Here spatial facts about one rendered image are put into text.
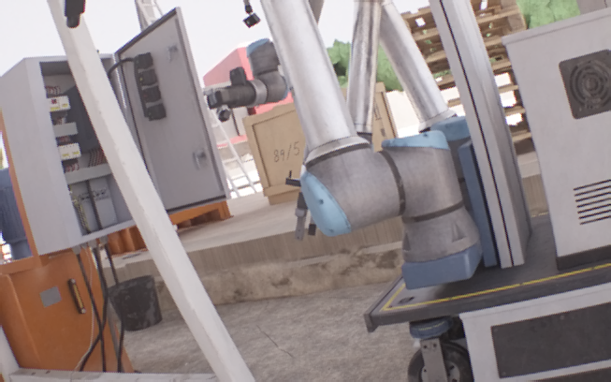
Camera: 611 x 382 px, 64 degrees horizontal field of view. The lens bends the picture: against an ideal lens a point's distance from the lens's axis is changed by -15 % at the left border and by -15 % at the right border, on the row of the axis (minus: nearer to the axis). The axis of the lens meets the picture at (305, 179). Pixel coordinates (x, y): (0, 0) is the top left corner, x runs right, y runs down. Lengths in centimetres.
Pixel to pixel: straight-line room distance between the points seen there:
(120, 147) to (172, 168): 54
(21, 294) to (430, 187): 152
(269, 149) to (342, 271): 218
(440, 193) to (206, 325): 61
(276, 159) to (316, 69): 362
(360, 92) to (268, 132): 318
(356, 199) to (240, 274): 209
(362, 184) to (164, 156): 86
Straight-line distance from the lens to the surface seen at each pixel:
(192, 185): 178
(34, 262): 191
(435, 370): 141
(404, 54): 187
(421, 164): 123
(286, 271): 302
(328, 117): 122
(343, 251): 288
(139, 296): 329
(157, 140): 188
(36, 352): 217
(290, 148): 474
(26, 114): 178
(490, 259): 139
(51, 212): 174
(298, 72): 126
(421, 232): 125
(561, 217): 124
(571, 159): 122
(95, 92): 136
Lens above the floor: 72
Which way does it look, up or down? 3 degrees down
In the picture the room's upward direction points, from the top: 16 degrees counter-clockwise
